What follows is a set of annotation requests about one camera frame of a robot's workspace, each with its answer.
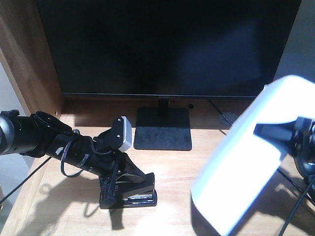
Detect black stapler with orange button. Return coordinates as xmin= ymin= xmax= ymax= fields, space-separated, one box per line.
xmin=98 ymin=152 xmax=158 ymax=209

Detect white paper sheet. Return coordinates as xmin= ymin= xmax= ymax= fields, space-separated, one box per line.
xmin=190 ymin=75 xmax=315 ymax=236

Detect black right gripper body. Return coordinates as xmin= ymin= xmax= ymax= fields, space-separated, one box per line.
xmin=293 ymin=117 xmax=315 ymax=176

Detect wooden desk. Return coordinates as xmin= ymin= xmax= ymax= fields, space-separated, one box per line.
xmin=0 ymin=0 xmax=315 ymax=236

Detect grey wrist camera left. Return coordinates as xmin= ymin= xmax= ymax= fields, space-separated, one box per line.
xmin=111 ymin=116 xmax=132 ymax=152

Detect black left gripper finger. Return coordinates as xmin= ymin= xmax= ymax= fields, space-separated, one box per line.
xmin=115 ymin=153 xmax=146 ymax=185
xmin=99 ymin=160 xmax=120 ymax=206

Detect black looped camera cable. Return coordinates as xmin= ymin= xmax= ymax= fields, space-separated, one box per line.
xmin=59 ymin=140 xmax=116 ymax=177

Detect black computer monitor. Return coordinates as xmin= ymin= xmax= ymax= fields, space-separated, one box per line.
xmin=36 ymin=0 xmax=301 ymax=150

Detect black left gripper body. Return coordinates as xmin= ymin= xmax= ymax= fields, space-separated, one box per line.
xmin=45 ymin=130 xmax=122 ymax=177

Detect black monitor cable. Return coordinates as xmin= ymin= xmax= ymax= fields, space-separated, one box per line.
xmin=207 ymin=99 xmax=233 ymax=127

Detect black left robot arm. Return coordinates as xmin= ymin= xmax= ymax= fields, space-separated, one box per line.
xmin=0 ymin=110 xmax=157 ymax=209

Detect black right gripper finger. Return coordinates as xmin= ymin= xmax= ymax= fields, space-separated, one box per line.
xmin=253 ymin=121 xmax=297 ymax=158

